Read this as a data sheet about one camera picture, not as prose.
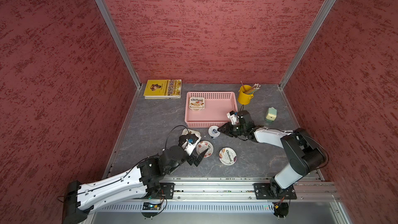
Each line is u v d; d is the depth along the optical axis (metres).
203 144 0.85
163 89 1.14
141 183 0.50
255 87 0.97
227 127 0.81
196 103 1.03
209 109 1.09
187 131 0.90
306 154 0.47
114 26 0.87
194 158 0.62
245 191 0.76
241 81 1.22
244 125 0.74
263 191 0.74
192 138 0.59
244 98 1.04
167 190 0.74
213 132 0.89
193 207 0.77
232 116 0.87
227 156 0.81
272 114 0.97
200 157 0.63
